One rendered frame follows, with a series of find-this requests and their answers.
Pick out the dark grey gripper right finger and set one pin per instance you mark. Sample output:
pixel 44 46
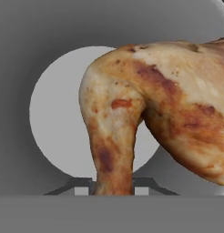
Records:
pixel 147 185

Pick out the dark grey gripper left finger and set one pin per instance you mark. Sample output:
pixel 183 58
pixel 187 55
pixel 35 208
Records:
pixel 77 185

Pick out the brown roast chicken piece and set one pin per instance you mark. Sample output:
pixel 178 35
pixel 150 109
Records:
pixel 165 109

